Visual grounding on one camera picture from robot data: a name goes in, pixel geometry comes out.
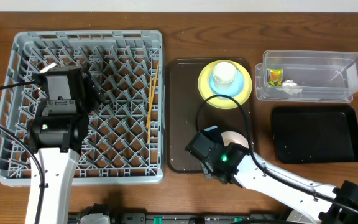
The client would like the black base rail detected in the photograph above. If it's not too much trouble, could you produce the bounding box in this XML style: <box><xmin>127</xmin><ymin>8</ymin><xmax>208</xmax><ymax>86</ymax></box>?
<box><xmin>67</xmin><ymin>204</ymin><xmax>287</xmax><ymax>224</ymax></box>

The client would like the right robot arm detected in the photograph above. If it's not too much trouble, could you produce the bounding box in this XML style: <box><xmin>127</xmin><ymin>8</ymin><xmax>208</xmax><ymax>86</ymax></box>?
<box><xmin>185</xmin><ymin>126</ymin><xmax>358</xmax><ymax>223</ymax></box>

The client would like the yellow plate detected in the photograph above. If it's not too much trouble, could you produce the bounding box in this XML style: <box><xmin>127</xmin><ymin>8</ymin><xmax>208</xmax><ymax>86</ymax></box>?
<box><xmin>198</xmin><ymin>60</ymin><xmax>252</xmax><ymax>109</ymax></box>

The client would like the light blue bowl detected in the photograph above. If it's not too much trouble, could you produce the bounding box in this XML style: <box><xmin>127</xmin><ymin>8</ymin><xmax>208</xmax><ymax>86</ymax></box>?
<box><xmin>208</xmin><ymin>70</ymin><xmax>244</xmax><ymax>97</ymax></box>

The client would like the clear plastic container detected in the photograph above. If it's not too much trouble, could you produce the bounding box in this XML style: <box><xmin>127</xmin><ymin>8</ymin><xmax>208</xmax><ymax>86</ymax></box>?
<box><xmin>254</xmin><ymin>50</ymin><xmax>358</xmax><ymax>103</ymax></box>

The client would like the white bowl with food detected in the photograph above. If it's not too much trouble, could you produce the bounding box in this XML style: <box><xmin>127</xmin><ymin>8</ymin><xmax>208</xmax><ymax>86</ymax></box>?
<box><xmin>221</xmin><ymin>131</ymin><xmax>249</xmax><ymax>149</ymax></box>

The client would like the grey dishwasher rack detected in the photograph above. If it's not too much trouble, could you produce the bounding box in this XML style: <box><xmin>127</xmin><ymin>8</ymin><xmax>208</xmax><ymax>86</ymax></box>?
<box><xmin>0</xmin><ymin>30</ymin><xmax>165</xmax><ymax>187</ymax></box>

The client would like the black tray bin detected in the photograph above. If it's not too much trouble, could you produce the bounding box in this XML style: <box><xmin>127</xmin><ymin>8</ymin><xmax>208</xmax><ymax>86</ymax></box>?
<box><xmin>271</xmin><ymin>106</ymin><xmax>358</xmax><ymax>164</ymax></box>

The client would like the white cup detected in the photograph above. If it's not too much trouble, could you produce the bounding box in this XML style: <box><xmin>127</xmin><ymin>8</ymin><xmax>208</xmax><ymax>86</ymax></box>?
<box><xmin>212</xmin><ymin>62</ymin><xmax>237</xmax><ymax>91</ymax></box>

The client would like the dark brown serving tray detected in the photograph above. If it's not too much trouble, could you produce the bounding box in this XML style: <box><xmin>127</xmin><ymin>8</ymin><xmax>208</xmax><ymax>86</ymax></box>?
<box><xmin>165</xmin><ymin>58</ymin><xmax>247</xmax><ymax>174</ymax></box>

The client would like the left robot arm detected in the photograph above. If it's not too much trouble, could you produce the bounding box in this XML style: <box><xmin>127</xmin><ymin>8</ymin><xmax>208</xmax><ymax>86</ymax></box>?
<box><xmin>25</xmin><ymin>66</ymin><xmax>104</xmax><ymax>223</ymax></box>

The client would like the white tissue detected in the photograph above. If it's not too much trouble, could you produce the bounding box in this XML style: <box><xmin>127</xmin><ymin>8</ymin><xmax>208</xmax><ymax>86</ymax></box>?
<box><xmin>281</xmin><ymin>80</ymin><xmax>303</xmax><ymax>95</ymax></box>

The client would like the yellow green snack wrapper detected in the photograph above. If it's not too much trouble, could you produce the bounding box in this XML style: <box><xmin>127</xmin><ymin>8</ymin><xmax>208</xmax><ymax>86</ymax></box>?
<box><xmin>267</xmin><ymin>68</ymin><xmax>283</xmax><ymax>86</ymax></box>

